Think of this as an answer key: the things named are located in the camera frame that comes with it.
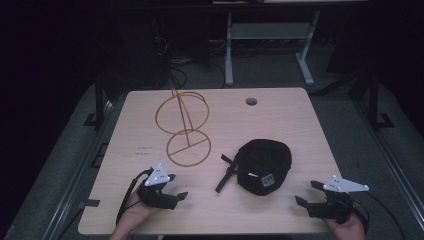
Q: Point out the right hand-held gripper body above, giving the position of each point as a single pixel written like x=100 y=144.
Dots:
x=333 y=206

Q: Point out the white metal desk frame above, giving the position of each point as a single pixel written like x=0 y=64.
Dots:
x=270 y=31

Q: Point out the black metal post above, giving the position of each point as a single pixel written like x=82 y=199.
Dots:
x=374 y=103
x=99 y=103

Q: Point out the aluminium floor rail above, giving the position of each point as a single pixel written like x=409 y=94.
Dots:
x=75 y=176
x=393 y=156

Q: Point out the black cap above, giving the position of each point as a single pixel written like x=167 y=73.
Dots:
x=265 y=166

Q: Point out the person's left hand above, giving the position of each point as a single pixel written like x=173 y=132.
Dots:
x=135 y=213

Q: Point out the grey tape strip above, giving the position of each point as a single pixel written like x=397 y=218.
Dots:
x=89 y=203

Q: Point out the person's right hand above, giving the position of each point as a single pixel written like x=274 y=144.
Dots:
x=348 y=230

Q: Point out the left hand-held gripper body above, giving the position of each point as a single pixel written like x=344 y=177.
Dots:
x=156 y=196

